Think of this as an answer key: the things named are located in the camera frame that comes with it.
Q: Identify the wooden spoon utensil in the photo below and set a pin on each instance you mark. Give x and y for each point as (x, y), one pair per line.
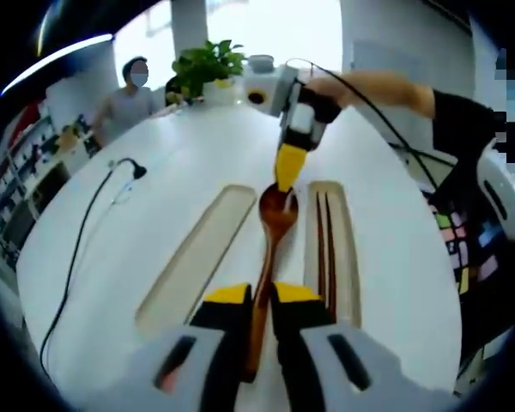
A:
(274, 214)

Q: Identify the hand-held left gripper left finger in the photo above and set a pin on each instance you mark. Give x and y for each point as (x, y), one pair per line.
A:
(223, 343)

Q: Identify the green potted plant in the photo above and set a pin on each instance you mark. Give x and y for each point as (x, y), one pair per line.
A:
(206, 64)

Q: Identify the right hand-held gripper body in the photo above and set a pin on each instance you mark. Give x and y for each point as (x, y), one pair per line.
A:
(287, 86)

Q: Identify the beige cutlery case base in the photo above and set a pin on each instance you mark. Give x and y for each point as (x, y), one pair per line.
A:
(347, 257)

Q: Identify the ceiling light strip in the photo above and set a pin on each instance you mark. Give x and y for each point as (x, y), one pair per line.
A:
(68, 52)

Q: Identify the dark wooden chopstick utensil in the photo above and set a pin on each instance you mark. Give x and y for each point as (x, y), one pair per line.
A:
(331, 257)
(321, 240)

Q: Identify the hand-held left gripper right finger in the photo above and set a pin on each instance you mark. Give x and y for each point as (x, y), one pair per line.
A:
(300, 343)

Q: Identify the white worn chest device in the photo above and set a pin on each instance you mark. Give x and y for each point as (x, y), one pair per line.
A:
(504, 189)

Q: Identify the beige cutlery case lid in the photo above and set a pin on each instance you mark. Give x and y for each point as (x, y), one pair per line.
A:
(197, 257)

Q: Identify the white plant pot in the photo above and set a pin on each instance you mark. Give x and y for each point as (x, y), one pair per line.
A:
(219, 90)

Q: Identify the person's right hand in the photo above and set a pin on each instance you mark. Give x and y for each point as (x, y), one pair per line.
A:
(337, 86)

